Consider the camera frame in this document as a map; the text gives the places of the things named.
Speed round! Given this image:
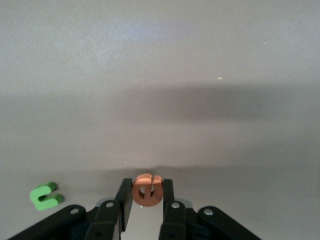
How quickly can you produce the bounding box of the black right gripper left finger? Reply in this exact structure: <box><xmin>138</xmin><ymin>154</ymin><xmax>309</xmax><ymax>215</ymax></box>
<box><xmin>7</xmin><ymin>177</ymin><xmax>134</xmax><ymax>240</ymax></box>

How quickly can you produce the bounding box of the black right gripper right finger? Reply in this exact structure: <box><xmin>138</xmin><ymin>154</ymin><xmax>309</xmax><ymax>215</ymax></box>
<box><xmin>159</xmin><ymin>178</ymin><xmax>262</xmax><ymax>240</ymax></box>

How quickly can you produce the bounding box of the orange foam letter e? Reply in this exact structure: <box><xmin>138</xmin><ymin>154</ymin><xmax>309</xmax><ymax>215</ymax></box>
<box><xmin>131</xmin><ymin>174</ymin><xmax>165</xmax><ymax>208</ymax></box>

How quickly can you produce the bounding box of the green foam letter n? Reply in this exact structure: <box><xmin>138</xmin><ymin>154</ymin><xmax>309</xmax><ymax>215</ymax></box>
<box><xmin>29</xmin><ymin>181</ymin><xmax>65</xmax><ymax>211</ymax></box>

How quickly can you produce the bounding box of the brown table cover mat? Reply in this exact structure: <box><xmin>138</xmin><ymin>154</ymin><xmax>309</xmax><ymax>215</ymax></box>
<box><xmin>0</xmin><ymin>0</ymin><xmax>320</xmax><ymax>240</ymax></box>

